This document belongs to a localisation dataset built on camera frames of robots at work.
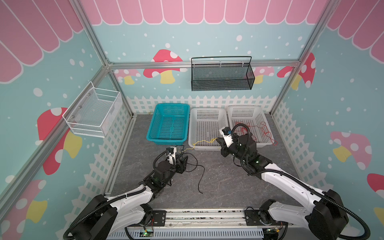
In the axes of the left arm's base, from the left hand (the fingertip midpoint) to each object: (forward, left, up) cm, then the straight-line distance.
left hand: (183, 158), depth 84 cm
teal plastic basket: (+33, +14, -9) cm, 37 cm away
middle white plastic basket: (+32, -12, -11) cm, 36 cm away
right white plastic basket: (+42, -50, -8) cm, 66 cm away
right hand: (+5, -18, +13) cm, 23 cm away
